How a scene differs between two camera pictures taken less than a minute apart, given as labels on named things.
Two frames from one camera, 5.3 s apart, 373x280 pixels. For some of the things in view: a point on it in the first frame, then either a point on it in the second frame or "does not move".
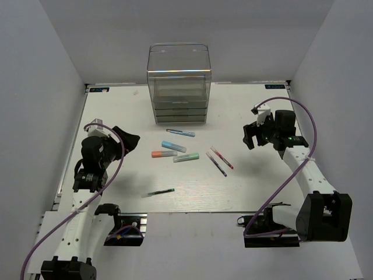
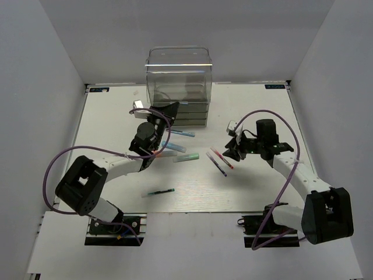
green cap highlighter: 194,156 does not move
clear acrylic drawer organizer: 179,76 does not move
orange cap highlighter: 165,153 does not move
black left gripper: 130,141 to 171,109
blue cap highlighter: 173,146 does not move
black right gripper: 252,130 to 232,152
